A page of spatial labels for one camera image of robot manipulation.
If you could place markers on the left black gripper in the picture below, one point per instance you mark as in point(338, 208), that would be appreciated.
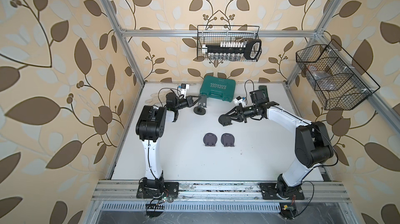
point(189, 101)

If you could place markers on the black wire basket wall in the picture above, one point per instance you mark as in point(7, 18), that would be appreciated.
point(339, 81)
point(214, 34)

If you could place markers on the black wire basket right wall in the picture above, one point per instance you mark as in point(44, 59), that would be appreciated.
point(339, 81)

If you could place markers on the purple phone stand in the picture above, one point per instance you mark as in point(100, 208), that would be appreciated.
point(210, 139)
point(227, 140)

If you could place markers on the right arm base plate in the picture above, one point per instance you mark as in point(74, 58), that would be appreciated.
point(280, 191)

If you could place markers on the green plastic tool case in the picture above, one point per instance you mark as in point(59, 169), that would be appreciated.
point(218, 88)

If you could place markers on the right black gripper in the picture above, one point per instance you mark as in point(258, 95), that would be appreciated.
point(237, 110)

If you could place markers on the purple phone stand front left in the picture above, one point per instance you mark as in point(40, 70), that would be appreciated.
point(210, 139)

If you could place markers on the purple phone stand front right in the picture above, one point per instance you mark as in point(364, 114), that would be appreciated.
point(227, 140)

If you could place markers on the white work glove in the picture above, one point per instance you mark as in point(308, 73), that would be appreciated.
point(156, 99)

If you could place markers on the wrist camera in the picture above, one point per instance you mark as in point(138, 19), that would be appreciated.
point(240, 101)
point(183, 88)

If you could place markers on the black phone stand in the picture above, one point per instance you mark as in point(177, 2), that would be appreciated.
point(200, 105)
point(225, 120)

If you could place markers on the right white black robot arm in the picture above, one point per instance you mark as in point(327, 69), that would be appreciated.
point(312, 147)

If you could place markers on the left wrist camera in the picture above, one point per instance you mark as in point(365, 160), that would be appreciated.
point(183, 88)

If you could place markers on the green black hand tool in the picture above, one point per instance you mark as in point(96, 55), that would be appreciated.
point(264, 89)

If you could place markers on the black socket set holder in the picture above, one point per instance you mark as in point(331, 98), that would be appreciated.
point(247, 50)

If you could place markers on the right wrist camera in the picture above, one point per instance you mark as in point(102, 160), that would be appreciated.
point(240, 101)

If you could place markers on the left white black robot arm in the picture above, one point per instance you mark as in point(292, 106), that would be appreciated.
point(150, 128)

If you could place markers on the black wire basket back wall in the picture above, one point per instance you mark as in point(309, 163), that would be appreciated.
point(214, 34)

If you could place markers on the clear plastic bag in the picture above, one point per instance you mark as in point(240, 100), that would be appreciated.
point(323, 80)

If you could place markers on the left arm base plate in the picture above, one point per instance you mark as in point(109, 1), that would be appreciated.
point(156, 190)

